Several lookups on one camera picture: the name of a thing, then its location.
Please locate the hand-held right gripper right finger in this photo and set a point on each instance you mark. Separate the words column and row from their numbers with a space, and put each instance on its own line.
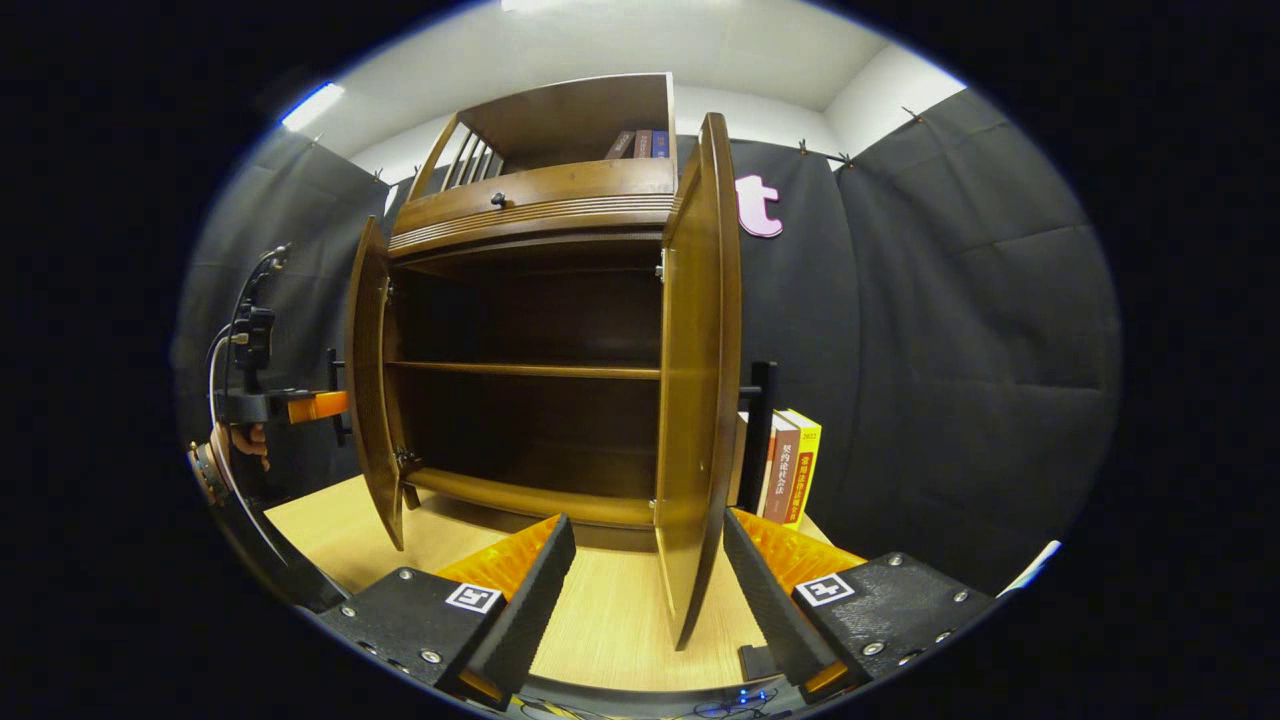
column 765, row 600

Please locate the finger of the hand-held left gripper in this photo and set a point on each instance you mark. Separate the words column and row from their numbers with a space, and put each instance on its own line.
column 318, row 406

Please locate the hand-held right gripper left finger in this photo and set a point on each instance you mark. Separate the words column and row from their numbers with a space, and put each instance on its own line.
column 535, row 590

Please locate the wooden shoe cabinet door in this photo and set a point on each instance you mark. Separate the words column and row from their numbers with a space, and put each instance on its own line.
column 695, row 400
column 370, row 380

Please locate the wooden double-door shoe cabinet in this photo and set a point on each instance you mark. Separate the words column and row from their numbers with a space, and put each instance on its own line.
column 560, row 115

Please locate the wooden cabinet shelf board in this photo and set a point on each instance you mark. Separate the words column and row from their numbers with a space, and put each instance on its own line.
column 520, row 369

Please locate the maroon book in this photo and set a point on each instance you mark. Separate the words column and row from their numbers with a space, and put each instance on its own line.
column 785, row 475

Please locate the beige book with orange band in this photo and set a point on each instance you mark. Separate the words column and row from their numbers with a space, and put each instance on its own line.
column 744, row 460

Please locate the ceiling light panel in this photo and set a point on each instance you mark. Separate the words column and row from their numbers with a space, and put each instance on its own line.
column 545, row 5
column 312, row 106

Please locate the black backdrop cloth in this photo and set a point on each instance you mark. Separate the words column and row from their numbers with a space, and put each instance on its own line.
column 950, row 350

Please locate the dark red shelf book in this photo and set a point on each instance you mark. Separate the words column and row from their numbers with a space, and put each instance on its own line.
column 643, row 144

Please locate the blue shelf book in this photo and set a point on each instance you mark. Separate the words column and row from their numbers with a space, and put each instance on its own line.
column 660, row 144

